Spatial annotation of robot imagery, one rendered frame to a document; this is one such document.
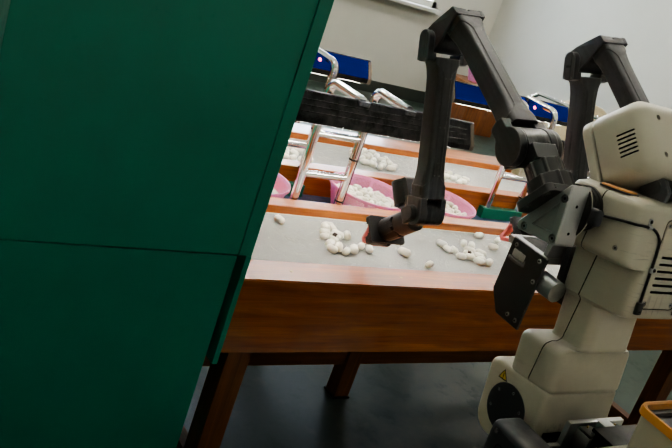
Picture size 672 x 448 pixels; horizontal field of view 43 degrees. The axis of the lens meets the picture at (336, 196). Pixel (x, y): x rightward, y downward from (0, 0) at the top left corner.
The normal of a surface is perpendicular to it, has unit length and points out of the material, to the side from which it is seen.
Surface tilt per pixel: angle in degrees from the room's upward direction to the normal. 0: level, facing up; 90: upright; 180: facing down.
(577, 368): 82
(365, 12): 90
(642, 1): 90
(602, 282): 90
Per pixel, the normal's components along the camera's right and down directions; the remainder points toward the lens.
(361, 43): 0.47, 0.43
